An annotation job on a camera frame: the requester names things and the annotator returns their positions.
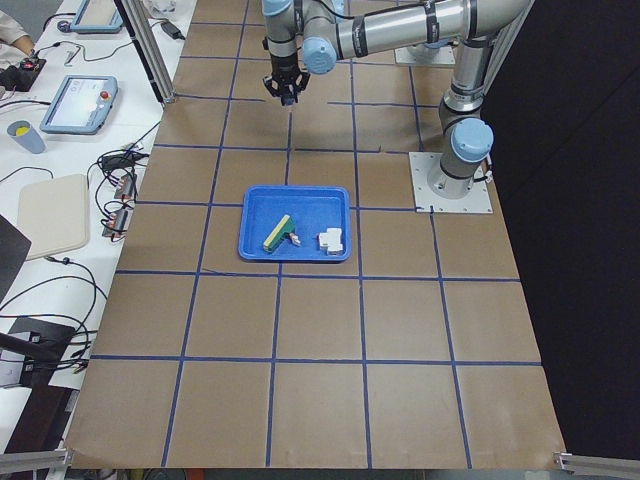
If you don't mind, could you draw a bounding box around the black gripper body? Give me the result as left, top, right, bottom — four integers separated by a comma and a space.
263, 53, 310, 100

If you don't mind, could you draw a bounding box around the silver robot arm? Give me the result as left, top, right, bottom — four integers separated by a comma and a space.
262, 1, 502, 134

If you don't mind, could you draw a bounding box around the blue plastic tray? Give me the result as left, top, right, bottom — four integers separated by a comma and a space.
238, 185, 352, 263

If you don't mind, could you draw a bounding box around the green yellow terminal block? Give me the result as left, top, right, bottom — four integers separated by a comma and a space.
262, 214, 301, 253

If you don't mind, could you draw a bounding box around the white circuit breaker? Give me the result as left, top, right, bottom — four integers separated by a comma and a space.
317, 227, 345, 256

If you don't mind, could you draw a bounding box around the teach pendant tablet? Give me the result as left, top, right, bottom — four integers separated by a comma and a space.
70, 0, 123, 34
40, 75, 119, 135

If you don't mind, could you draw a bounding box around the beige pad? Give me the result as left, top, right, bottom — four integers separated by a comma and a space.
17, 174, 90, 260

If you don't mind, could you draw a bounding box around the grey cup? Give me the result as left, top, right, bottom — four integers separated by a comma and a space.
6, 120, 46, 154

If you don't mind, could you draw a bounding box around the aluminium frame post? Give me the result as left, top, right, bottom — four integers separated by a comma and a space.
114, 0, 175, 104

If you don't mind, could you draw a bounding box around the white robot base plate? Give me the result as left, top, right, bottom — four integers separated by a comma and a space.
409, 152, 493, 215

